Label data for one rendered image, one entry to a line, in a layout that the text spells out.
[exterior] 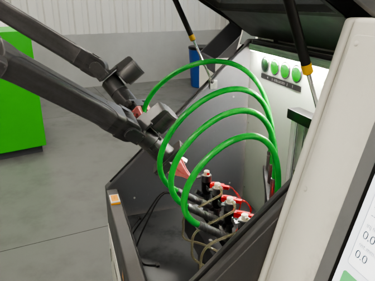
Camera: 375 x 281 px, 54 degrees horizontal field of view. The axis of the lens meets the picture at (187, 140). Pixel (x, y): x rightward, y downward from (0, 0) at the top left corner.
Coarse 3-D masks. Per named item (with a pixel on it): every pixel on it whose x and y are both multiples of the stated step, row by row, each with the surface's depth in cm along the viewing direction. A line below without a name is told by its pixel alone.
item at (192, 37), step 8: (176, 0) 117; (176, 8) 118; (184, 16) 119; (184, 24) 120; (192, 32) 121; (192, 40) 122; (200, 56) 125; (208, 72) 128; (208, 80) 130; (216, 80) 129; (216, 88) 130
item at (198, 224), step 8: (240, 136) 75; (248, 136) 76; (256, 136) 76; (264, 136) 77; (224, 144) 74; (272, 144) 78; (216, 152) 74; (272, 152) 79; (208, 160) 74; (200, 168) 74; (280, 168) 81; (192, 176) 75; (280, 176) 82; (192, 184) 75; (280, 184) 82; (184, 192) 75; (184, 200) 76; (184, 208) 77; (184, 216) 78; (192, 224) 79; (200, 224) 79; (208, 232) 81; (216, 232) 81; (224, 232) 83; (224, 240) 83
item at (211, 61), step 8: (192, 64) 101; (200, 64) 101; (224, 64) 101; (232, 64) 100; (240, 64) 101; (176, 72) 102; (248, 72) 101; (168, 80) 103; (256, 80) 101; (152, 96) 105; (264, 96) 103; (144, 104) 106
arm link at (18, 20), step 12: (0, 0) 102; (0, 12) 102; (12, 12) 103; (24, 12) 104; (12, 24) 103; (24, 24) 104; (36, 24) 104; (36, 36) 105; (48, 36) 105; (60, 36) 105; (48, 48) 106; (60, 48) 106; (72, 48) 106; (84, 48) 110; (72, 60) 106; (84, 60) 106; (96, 60) 106
